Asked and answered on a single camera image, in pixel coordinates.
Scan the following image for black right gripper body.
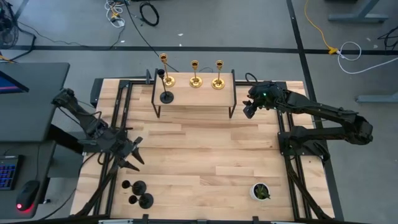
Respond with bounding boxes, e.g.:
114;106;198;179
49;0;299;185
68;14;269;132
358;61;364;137
247;80;283;110

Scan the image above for grey desk foot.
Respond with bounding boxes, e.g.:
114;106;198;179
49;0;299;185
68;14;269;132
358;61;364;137
327;0;390;24
355;92;398;105

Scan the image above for gold candle stick holder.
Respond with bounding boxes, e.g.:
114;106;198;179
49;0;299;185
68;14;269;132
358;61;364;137
211;59;226;91
189;60;203;89
159;53;177;88

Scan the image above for black desk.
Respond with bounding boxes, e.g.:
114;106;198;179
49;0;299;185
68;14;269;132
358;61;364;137
0;62;71;143

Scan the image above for thick black power cable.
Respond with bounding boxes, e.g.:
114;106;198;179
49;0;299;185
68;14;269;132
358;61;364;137
0;23;38;63

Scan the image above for black candle stick holder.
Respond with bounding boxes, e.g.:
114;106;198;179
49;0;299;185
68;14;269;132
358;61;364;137
128;192;155;210
121;179;147;196
156;68;175;105

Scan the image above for white cable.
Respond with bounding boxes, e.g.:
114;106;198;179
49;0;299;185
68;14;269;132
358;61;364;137
336;40;398;76

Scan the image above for white pot with succulent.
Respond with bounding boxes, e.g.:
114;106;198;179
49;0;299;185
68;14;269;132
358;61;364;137
249;182;271;202

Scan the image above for black floor fan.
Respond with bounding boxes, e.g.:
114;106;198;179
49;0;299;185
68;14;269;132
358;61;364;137
0;0;20;50

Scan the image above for black mouse red light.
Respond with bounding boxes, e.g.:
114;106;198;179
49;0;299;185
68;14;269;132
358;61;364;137
15;180;41;213

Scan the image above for white power strip cables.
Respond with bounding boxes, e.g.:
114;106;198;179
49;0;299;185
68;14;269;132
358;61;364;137
104;0;126;29

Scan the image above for black cable bundle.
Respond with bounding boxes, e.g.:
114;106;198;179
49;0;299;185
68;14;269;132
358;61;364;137
377;26;398;51

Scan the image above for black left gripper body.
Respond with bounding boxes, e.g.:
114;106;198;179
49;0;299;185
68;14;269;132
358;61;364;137
109;128;144;162

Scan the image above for yellow extension cable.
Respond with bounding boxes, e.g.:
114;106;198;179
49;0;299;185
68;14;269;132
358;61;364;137
303;0;340;55

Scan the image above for dark low desk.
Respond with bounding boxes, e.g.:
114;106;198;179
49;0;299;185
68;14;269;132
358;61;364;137
0;139;57;220

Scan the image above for coiled black cable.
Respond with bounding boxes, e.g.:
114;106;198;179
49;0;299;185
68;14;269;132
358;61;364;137
139;1;160;27

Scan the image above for computer monitor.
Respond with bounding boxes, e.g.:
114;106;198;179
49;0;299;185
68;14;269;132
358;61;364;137
0;69;30;95

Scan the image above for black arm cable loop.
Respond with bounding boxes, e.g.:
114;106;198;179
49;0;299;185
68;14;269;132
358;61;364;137
244;72;260;85

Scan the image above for thin black floor cable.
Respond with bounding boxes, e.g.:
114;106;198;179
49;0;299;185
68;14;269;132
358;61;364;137
123;0;180;73

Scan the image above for blue backlit keyboard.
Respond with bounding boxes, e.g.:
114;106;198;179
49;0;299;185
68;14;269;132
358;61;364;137
0;154;20;192

